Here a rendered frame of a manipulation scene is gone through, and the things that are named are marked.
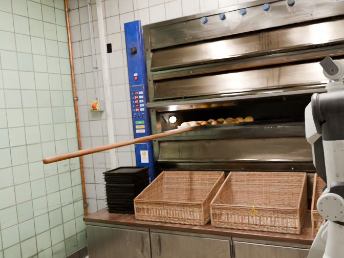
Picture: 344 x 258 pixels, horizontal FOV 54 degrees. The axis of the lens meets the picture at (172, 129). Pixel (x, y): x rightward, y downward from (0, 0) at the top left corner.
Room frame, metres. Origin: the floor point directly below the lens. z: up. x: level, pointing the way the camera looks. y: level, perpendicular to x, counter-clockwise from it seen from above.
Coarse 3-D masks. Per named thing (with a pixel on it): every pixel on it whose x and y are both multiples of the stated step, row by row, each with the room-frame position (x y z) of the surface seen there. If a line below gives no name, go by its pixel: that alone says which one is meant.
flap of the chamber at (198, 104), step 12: (240, 96) 2.43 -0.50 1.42; (252, 96) 2.39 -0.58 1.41; (264, 96) 2.35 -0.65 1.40; (276, 96) 2.32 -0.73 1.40; (288, 96) 2.32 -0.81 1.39; (300, 96) 2.31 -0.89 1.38; (156, 108) 2.81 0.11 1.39; (168, 108) 2.80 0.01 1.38; (180, 108) 2.80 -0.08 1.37; (192, 108) 2.79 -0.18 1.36
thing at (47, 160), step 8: (184, 128) 2.70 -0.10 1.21; (192, 128) 2.81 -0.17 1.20; (152, 136) 2.26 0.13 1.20; (160, 136) 2.35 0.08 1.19; (112, 144) 1.89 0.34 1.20; (120, 144) 1.95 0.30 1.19; (128, 144) 2.03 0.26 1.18; (72, 152) 1.63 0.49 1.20; (80, 152) 1.67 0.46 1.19; (88, 152) 1.72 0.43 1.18; (96, 152) 1.78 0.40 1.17; (48, 160) 1.49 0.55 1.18; (56, 160) 1.54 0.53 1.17
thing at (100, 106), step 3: (93, 102) 3.15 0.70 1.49; (99, 102) 3.14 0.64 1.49; (102, 102) 3.17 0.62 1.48; (96, 105) 3.14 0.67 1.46; (99, 105) 3.13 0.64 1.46; (102, 105) 3.17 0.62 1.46; (93, 108) 3.16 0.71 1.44; (96, 108) 3.14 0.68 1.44; (99, 108) 3.13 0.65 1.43; (102, 108) 3.17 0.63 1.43; (93, 111) 3.16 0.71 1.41; (96, 111) 3.22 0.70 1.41
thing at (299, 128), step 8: (232, 128) 2.64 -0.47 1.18; (240, 128) 2.59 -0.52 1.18; (248, 128) 2.56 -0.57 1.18; (256, 128) 2.53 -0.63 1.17; (264, 128) 2.50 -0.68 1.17; (272, 128) 2.47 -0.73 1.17; (280, 128) 2.45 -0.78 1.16; (288, 128) 2.42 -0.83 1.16; (296, 128) 2.40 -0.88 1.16; (304, 128) 2.37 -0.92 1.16; (168, 136) 2.88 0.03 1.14; (176, 136) 2.85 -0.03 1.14
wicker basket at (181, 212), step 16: (160, 176) 2.82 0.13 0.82; (176, 176) 2.81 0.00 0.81; (192, 176) 2.74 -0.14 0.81; (208, 176) 2.68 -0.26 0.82; (224, 176) 2.62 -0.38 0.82; (144, 192) 2.59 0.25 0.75; (160, 192) 2.81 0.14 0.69; (192, 192) 2.71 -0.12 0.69; (208, 192) 2.35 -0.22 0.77; (144, 208) 2.58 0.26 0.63; (160, 208) 2.37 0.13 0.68; (176, 208) 2.31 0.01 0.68; (192, 208) 2.25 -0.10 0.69; (208, 208) 2.30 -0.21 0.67; (192, 224) 2.25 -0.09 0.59
